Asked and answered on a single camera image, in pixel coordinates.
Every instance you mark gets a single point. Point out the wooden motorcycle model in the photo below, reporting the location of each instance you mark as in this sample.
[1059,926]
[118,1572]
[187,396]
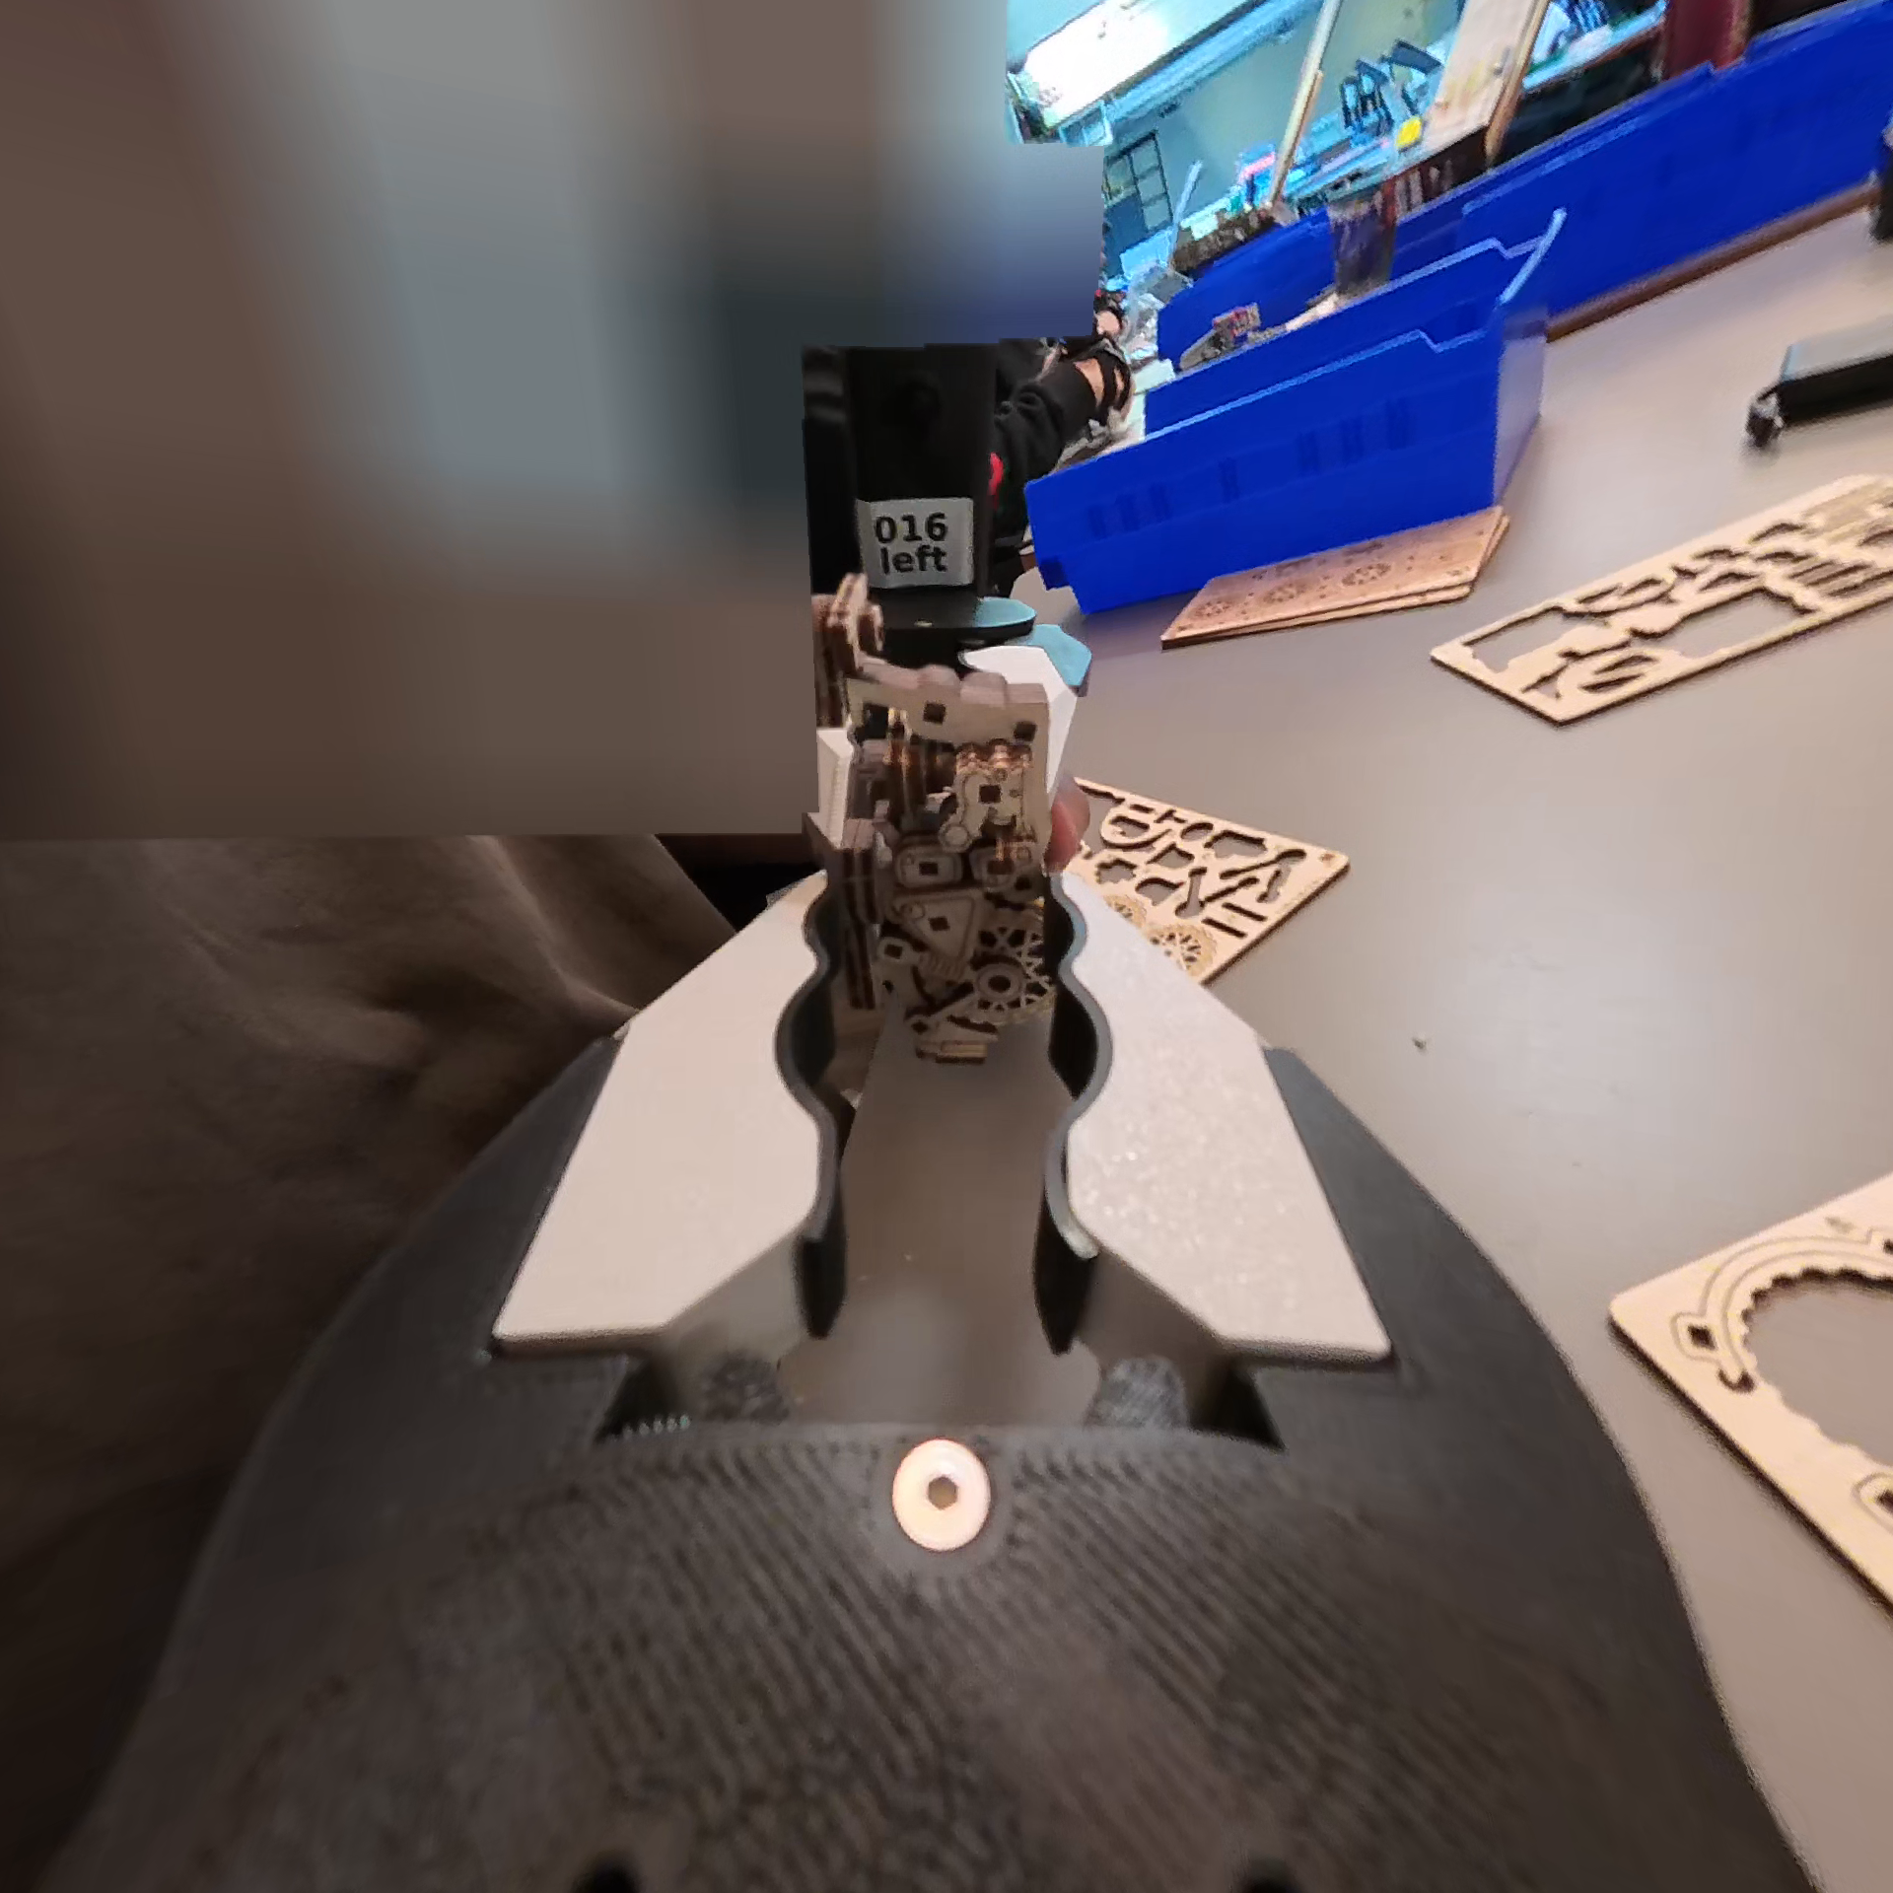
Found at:
[947,918]

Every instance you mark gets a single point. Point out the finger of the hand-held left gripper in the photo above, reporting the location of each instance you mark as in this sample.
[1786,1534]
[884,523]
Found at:
[836,777]
[1053,710]

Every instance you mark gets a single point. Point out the person's left hand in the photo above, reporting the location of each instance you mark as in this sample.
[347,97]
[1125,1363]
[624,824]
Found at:
[1072,825]

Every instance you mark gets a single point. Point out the small blue plastic bin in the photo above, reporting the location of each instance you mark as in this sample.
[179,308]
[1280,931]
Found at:
[1258,280]

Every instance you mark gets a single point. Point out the wooden sheet with empty cutouts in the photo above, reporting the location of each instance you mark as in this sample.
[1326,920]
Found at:
[1509,653]

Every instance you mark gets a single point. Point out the black flat device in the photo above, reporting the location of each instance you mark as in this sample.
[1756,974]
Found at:
[1835,378]

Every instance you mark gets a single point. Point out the person in olive shirt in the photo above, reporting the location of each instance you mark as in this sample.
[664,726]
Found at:
[221,1184]

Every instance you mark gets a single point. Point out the wooden sheet with spoked wheels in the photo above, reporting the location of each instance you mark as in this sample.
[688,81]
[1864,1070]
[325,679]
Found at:
[1300,866]

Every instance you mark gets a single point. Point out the stacked wooden puzzle sheets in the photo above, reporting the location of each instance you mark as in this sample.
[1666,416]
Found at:
[1330,584]

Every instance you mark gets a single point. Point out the wooden sheet with round holes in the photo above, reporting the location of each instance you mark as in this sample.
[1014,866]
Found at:
[1774,1376]

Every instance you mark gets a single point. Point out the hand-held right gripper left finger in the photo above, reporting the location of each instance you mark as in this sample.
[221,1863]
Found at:
[665,1184]

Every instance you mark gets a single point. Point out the long blue plastic bin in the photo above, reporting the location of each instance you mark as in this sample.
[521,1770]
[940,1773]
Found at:
[1657,180]

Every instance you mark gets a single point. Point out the large blue plastic bin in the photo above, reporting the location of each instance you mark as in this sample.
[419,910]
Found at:
[1300,474]

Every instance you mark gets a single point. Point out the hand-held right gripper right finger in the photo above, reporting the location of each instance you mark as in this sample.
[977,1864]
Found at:
[1214,1198]

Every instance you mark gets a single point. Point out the grey desk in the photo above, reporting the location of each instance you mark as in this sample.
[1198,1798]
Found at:
[1480,961]

